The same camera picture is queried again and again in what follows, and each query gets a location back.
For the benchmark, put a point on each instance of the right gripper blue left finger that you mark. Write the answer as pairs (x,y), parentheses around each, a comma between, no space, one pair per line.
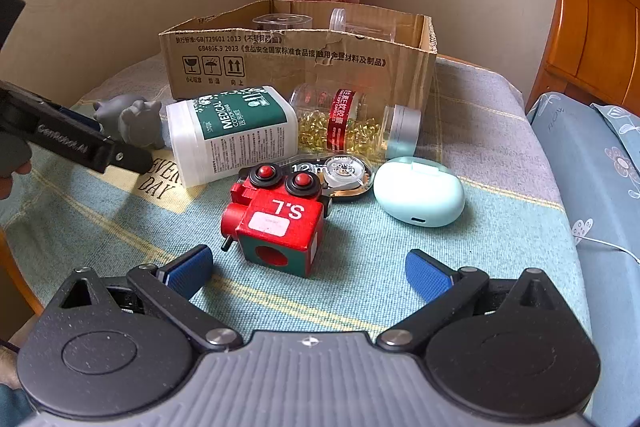
(166,292)

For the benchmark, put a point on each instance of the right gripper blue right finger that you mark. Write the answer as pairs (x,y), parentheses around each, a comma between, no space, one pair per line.
(449,296)

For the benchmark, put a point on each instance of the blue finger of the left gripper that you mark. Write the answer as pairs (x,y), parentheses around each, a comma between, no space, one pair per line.
(64,118)
(126,156)

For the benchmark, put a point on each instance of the grey cartoon creature toy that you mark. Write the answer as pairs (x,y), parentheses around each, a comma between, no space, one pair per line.
(131,119)

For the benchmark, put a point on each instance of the white medical cotton swab bottle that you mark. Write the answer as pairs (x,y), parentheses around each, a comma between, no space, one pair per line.
(216,135)

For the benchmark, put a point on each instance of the mint green earbuds case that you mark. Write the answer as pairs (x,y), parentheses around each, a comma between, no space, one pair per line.
(419,192)

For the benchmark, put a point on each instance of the red toy train block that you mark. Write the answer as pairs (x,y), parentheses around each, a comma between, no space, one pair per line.
(276,216)

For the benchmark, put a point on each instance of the clear round plastic container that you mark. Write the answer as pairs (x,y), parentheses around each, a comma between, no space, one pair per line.
(282,21)

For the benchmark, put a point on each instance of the yellow capsule bottle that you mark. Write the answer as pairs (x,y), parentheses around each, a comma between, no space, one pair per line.
(340,120)

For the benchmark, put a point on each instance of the clear plastic jar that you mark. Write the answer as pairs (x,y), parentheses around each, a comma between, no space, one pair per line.
(340,22)

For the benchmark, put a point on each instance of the left hand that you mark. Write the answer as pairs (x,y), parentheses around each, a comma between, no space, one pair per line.
(15,154)

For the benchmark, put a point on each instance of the checked table blanket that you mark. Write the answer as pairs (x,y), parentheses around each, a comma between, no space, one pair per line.
(61,216)

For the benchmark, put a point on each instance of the round tape measure package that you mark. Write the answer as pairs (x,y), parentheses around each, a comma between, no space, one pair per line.
(340,174)

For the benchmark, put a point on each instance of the blue floral bed sheet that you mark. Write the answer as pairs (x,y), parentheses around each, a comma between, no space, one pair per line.
(598,178)

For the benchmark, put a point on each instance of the open cardboard box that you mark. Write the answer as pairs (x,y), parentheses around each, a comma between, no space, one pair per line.
(205,55)

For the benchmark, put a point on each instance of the blue floral pillow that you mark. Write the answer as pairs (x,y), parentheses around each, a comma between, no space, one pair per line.
(624,123)

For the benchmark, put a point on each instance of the wooden headboard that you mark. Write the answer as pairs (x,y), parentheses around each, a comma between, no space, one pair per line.
(592,53)

